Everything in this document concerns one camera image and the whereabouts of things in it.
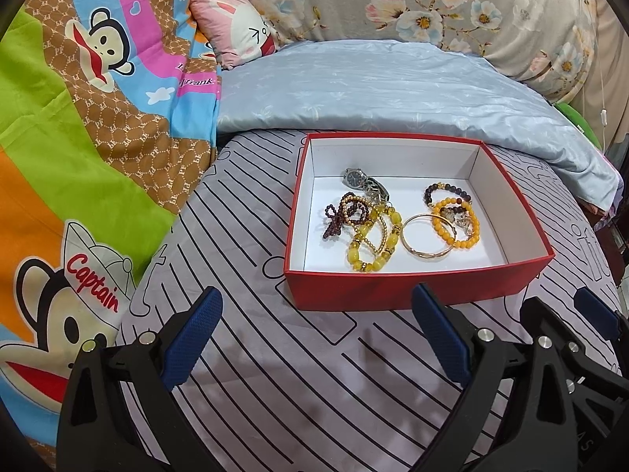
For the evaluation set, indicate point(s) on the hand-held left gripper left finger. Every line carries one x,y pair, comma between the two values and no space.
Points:
191,339

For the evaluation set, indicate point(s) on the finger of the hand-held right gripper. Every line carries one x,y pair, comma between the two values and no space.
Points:
548,329
597,309

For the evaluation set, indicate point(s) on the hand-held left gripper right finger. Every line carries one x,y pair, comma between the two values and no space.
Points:
442,334

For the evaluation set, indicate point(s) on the red cardboard box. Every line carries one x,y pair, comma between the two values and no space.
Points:
417,285

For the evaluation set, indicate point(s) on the gold bangle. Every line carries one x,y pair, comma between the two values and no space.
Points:
412,248

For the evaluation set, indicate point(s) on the silver wrist watch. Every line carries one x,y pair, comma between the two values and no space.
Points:
355,176

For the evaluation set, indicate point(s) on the green object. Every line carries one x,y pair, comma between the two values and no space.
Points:
577,120

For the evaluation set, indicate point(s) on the beige curtain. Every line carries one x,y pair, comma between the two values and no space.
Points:
614,73

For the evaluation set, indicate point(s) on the light blue quilt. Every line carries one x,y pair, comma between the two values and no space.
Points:
393,88

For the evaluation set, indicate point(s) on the cartoon monkey blanket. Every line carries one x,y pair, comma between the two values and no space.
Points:
88,108

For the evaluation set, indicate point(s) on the pink rabbit pillow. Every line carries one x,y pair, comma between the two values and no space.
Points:
236,29

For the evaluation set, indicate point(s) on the floral grey pillow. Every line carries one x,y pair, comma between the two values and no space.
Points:
442,5

